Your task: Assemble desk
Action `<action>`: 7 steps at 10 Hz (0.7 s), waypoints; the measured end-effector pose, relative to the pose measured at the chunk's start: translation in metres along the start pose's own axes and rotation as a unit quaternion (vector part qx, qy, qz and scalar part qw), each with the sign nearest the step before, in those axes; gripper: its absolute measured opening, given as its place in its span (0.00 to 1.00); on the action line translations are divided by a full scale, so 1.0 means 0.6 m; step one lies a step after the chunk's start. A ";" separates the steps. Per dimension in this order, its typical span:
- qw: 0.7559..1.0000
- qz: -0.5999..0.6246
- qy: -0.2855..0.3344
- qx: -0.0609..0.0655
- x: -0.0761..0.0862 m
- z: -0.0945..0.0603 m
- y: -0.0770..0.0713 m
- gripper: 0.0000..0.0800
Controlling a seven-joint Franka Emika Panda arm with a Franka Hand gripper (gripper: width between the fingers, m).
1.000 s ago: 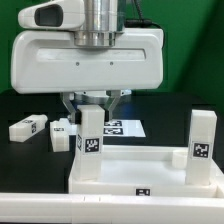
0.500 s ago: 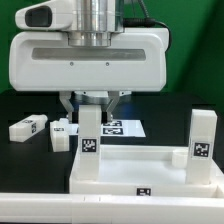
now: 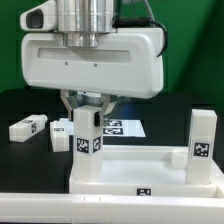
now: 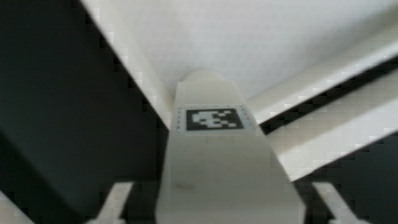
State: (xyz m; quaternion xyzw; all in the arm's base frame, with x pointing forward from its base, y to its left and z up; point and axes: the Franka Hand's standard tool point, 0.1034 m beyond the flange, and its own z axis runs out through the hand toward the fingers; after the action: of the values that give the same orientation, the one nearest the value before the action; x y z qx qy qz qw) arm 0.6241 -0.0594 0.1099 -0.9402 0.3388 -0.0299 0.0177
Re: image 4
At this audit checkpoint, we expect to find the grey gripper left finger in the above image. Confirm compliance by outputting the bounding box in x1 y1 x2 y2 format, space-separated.
83 182 133 224

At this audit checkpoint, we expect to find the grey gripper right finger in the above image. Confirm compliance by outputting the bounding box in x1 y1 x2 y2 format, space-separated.
312 182 371 224

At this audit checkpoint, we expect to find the white desk leg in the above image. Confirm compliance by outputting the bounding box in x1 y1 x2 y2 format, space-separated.
154 69 305 224

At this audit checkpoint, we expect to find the white desk top tray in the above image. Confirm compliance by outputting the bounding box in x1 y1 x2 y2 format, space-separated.
78 0 398 121

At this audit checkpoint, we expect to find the white front fence bar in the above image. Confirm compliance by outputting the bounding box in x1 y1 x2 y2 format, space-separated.
268 70 398 181

